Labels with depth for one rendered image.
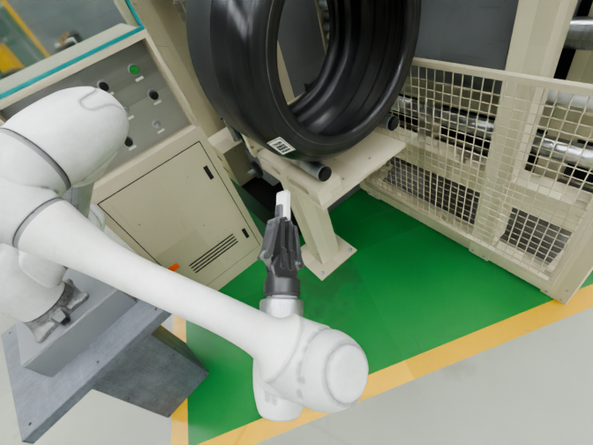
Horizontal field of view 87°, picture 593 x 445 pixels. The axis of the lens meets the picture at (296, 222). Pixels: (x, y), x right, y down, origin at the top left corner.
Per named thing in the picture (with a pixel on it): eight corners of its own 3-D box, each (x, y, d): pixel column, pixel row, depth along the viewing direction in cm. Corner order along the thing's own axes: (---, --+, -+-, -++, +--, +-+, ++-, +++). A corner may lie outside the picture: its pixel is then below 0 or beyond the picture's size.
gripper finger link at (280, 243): (273, 270, 67) (269, 269, 66) (273, 221, 71) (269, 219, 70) (288, 267, 65) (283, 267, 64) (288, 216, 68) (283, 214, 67)
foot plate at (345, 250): (293, 254, 189) (292, 252, 188) (326, 228, 196) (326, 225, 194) (322, 281, 172) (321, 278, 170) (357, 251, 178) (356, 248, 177)
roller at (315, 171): (262, 128, 110) (270, 136, 113) (254, 139, 110) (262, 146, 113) (327, 163, 87) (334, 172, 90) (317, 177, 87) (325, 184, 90)
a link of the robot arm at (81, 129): (20, 248, 104) (72, 202, 117) (67, 275, 109) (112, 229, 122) (-32, 108, 46) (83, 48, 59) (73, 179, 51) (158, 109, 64)
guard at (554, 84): (364, 184, 169) (343, 48, 119) (367, 182, 169) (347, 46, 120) (551, 286, 110) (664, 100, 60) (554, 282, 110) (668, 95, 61)
